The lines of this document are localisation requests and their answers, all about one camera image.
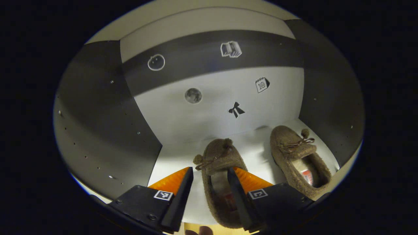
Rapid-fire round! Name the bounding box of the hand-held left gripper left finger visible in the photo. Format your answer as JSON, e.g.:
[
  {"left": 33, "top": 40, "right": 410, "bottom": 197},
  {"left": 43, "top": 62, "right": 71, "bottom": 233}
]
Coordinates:
[{"left": 108, "top": 166, "right": 194, "bottom": 234}]

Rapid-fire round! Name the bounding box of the white shoe cabinet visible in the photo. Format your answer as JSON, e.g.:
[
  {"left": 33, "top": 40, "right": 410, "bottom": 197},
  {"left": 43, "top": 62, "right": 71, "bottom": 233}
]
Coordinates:
[{"left": 53, "top": 0, "right": 365, "bottom": 226}]

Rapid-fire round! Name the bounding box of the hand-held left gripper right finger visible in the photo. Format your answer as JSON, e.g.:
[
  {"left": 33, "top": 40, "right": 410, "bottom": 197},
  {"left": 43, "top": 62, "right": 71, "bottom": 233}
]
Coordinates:
[{"left": 227, "top": 167, "right": 315, "bottom": 233}]

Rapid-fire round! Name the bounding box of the brown fuzzy shoe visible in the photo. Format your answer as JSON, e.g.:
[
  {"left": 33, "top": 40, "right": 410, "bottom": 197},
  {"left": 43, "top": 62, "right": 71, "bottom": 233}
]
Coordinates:
[
  {"left": 193, "top": 138, "right": 253, "bottom": 229},
  {"left": 270, "top": 125, "right": 332, "bottom": 201}
]

